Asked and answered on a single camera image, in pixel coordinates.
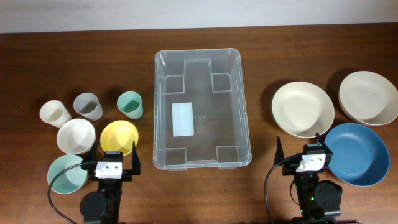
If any left black cable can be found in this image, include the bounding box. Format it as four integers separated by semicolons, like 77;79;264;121
47;161;94;224

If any blue plate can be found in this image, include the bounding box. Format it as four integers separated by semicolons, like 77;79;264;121
325;123;390;187

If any grey cup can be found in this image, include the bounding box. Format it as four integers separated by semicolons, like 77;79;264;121
73;93;103;121

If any mint green small bowl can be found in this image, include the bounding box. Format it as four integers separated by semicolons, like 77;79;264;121
47;154;88;194

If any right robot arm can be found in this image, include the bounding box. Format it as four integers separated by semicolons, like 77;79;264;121
274;133;343;223

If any yellow small bowl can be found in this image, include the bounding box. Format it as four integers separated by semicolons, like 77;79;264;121
100;120;139;156

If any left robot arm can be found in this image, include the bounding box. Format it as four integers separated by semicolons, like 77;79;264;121
80;143;141;223

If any right black cable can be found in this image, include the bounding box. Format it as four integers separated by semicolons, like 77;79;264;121
264;154;304;224

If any cream plate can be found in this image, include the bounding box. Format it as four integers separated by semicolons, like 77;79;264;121
271;82;335;138
338;71;397;126

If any white small bowl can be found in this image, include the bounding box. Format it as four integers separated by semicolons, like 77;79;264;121
57;118;96;154

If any black cable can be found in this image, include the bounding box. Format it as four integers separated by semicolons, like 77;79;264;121
264;154;304;224
47;161;94;224

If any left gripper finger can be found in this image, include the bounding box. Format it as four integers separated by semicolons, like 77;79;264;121
88;141;98;162
132;141;141;175

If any clear plastic storage bin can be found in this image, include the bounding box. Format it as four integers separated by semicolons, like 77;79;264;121
153;48;252;171

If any mint green cup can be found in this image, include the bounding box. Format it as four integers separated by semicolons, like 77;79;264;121
117;91;144;119

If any cream cup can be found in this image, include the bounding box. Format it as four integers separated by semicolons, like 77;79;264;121
39;100;72;128

